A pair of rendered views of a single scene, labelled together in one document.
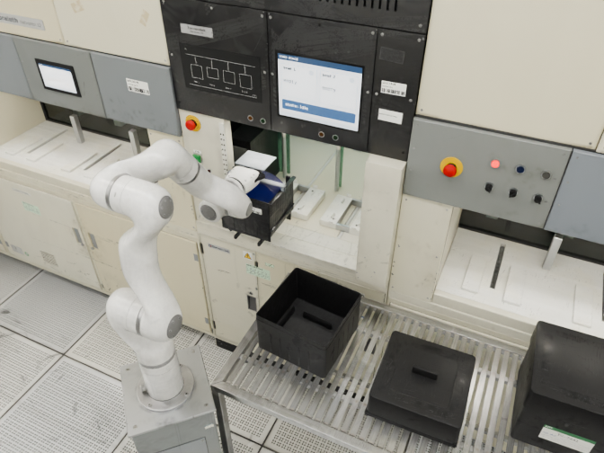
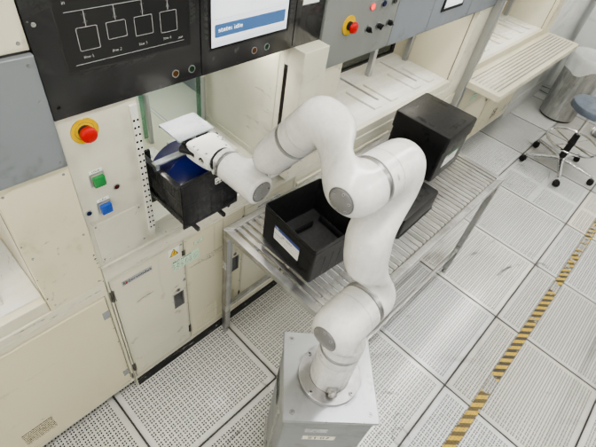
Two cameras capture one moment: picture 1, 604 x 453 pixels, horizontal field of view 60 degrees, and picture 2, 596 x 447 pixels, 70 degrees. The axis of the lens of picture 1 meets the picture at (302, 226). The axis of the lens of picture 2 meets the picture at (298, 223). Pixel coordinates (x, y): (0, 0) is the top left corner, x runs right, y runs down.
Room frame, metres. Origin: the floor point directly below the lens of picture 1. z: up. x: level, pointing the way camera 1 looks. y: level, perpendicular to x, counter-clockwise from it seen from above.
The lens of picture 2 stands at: (1.08, 1.08, 1.99)
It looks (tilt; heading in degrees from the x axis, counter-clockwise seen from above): 46 degrees down; 281
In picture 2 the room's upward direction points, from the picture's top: 11 degrees clockwise
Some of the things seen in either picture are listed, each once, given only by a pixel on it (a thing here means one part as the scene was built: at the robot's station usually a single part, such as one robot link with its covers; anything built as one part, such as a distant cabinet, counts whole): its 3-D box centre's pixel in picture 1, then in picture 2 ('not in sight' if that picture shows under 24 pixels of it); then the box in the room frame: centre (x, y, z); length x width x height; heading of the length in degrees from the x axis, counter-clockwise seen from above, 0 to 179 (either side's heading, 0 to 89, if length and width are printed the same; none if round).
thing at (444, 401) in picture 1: (422, 381); (392, 193); (1.00, -0.39, 0.83); 0.29 x 0.29 x 0.13; 67
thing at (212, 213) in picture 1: (220, 202); (247, 177); (1.40, 0.27, 1.25); 0.13 x 0.09 x 0.08; 155
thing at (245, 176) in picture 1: (240, 180); (211, 152); (1.54, 0.22, 1.25); 0.11 x 0.10 x 0.07; 155
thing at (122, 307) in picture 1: (140, 324); (342, 330); (1.04, 0.49, 1.07); 0.19 x 0.12 x 0.24; 65
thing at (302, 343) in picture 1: (309, 320); (314, 228); (1.24, -0.03, 0.85); 0.28 x 0.28 x 0.17; 60
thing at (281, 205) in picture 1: (257, 195); (190, 169); (1.63, 0.17, 1.11); 0.24 x 0.20 x 0.32; 65
